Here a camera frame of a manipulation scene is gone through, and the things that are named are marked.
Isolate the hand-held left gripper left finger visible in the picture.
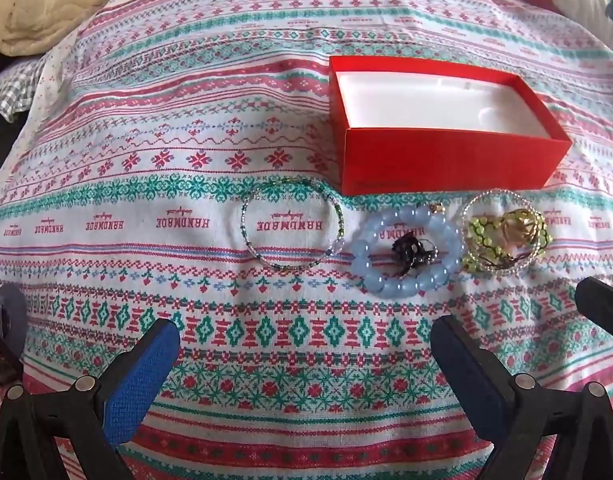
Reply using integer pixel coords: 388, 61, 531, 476
0, 317, 181, 480

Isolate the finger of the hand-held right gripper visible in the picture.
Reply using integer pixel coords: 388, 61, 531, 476
574, 276, 613, 346

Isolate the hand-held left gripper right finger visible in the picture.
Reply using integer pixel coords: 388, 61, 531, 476
431, 316, 613, 480

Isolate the green bead bracelet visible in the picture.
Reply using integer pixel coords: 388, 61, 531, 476
461, 215, 552, 270

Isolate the black hair claw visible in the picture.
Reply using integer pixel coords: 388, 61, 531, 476
391, 234, 437, 275

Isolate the pale blue bead bracelet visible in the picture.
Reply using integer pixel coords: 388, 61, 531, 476
351, 206, 466, 297

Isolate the clear small bead bracelet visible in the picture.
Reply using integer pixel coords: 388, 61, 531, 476
459, 189, 548, 276

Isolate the green beaded wire bracelet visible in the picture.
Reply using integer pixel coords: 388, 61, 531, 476
240, 177, 345, 274

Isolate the patterned knit-print bedspread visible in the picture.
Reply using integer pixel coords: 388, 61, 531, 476
0, 0, 613, 480

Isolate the white deer print pillow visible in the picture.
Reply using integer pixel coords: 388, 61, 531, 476
554, 0, 613, 58

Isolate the grey checkered cloth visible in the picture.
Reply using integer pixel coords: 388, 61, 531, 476
0, 52, 54, 123

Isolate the beige fleece blanket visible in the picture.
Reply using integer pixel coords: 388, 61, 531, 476
0, 0, 174, 58

